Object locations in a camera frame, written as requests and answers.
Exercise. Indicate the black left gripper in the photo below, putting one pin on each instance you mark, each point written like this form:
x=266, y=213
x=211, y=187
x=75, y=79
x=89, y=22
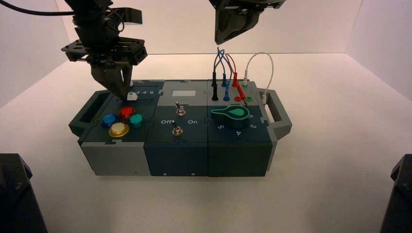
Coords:
x=103, y=48

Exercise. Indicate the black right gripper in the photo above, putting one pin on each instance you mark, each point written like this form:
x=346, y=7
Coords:
x=251, y=3

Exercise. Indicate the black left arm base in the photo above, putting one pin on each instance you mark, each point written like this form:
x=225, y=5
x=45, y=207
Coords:
x=16, y=199

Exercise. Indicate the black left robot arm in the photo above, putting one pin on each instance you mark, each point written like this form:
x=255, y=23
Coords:
x=88, y=5

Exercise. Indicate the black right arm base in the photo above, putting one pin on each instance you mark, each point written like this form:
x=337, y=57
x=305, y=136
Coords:
x=399, y=202

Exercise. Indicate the red round push button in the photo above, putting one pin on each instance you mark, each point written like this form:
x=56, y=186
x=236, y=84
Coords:
x=127, y=112

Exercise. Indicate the blue round push button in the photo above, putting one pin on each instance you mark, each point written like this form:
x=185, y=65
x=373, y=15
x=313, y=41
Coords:
x=109, y=120

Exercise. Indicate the green round push button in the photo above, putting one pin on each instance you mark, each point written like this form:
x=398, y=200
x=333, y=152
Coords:
x=136, y=120

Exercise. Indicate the yellow round push button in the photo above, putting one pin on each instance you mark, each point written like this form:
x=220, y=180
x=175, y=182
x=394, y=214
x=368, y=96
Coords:
x=118, y=130

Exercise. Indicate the grey rectangular label plate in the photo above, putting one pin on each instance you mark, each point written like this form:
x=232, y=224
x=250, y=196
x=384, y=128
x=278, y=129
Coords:
x=183, y=93

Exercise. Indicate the green teardrop rotary knob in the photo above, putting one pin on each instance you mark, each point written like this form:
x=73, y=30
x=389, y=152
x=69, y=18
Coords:
x=237, y=117

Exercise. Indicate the teal and grey control box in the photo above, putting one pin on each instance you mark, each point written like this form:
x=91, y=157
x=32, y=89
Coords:
x=173, y=157

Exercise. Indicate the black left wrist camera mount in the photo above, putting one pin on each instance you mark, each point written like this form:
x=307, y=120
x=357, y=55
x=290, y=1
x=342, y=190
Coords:
x=130, y=16

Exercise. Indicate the metal toggle switch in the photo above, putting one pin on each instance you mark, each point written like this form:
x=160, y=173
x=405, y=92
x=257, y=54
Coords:
x=176, y=130
x=180, y=111

